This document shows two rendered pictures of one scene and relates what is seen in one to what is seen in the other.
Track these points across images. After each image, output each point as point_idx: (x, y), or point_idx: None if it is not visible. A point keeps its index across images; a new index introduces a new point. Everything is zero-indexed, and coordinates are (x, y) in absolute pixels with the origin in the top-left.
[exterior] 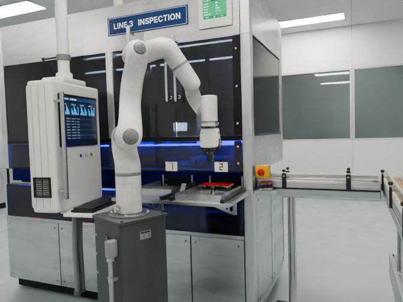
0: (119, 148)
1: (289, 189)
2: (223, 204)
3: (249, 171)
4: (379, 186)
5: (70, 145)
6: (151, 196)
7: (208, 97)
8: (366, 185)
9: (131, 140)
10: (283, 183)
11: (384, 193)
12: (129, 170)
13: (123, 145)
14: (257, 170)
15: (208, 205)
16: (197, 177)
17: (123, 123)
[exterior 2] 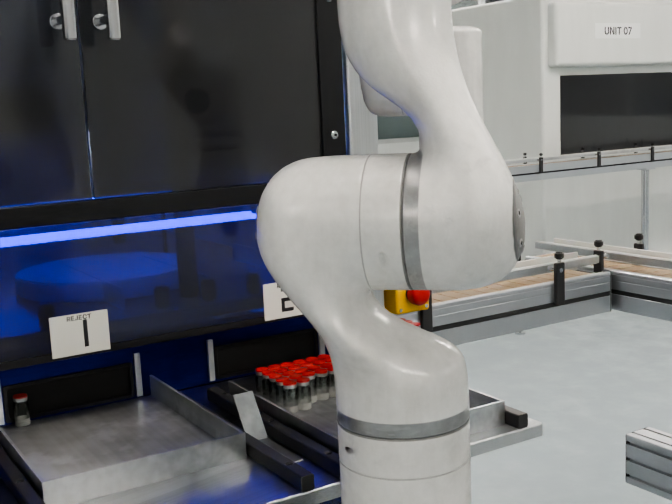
0: (356, 292)
1: (438, 330)
2: (528, 429)
3: (375, 296)
4: (608, 280)
5: None
6: (196, 491)
7: (476, 36)
8: (587, 284)
9: (524, 239)
10: (426, 316)
11: (612, 297)
12: (467, 392)
13: (499, 269)
14: (402, 290)
15: (483, 448)
16: (156, 356)
17: (491, 151)
